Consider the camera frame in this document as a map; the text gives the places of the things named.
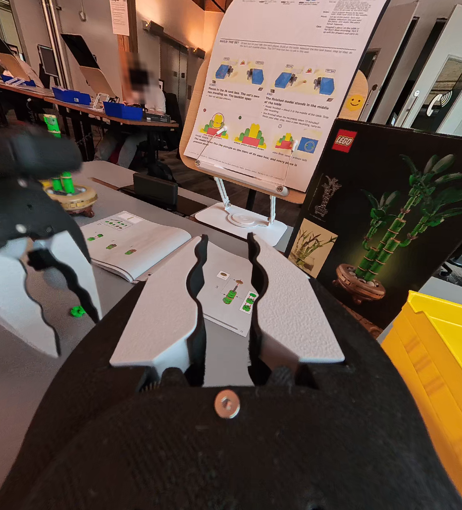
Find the yellow plastic bin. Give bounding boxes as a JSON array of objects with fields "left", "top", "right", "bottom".
[{"left": 380, "top": 290, "right": 462, "bottom": 510}]

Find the instruction poster on stand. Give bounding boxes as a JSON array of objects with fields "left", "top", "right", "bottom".
[{"left": 179, "top": 0, "right": 391, "bottom": 248}]

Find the background wooden table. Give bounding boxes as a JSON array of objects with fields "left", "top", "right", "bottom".
[{"left": 0, "top": 78, "right": 180, "bottom": 160}]

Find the green bamboo brick model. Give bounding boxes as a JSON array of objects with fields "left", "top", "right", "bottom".
[{"left": 40, "top": 114, "right": 98, "bottom": 218}]

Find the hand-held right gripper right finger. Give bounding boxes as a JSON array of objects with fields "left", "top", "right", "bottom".
[{"left": 247, "top": 232, "right": 345, "bottom": 386}]

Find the grey desk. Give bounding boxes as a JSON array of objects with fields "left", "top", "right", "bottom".
[{"left": 0, "top": 159, "right": 303, "bottom": 507}]

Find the open instruction booklet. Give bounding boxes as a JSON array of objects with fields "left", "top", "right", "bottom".
[{"left": 80, "top": 210, "right": 261, "bottom": 338}]

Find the black bamboo set box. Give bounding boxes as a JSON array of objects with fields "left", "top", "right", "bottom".
[{"left": 286, "top": 118, "right": 462, "bottom": 339}]

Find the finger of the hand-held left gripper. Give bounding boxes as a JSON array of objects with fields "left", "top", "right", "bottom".
[
  {"left": 27, "top": 232, "right": 103, "bottom": 323},
  {"left": 0, "top": 238, "right": 61, "bottom": 358}
]

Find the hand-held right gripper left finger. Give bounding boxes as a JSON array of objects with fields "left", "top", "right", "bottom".
[{"left": 109, "top": 234, "right": 209, "bottom": 386}]

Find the wooden stand with smiley sticker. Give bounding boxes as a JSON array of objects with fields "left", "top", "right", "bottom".
[{"left": 344, "top": 70, "right": 379, "bottom": 122}]

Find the blue plastic bin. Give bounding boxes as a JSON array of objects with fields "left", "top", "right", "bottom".
[
  {"left": 103, "top": 101, "right": 144, "bottom": 121},
  {"left": 52, "top": 87, "right": 92, "bottom": 105}
]

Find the black electronic box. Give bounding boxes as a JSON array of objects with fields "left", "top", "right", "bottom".
[{"left": 132, "top": 172, "right": 179, "bottom": 213}]

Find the printed instruction sheet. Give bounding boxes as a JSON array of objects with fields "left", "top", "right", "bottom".
[{"left": 194, "top": 0, "right": 388, "bottom": 193}]

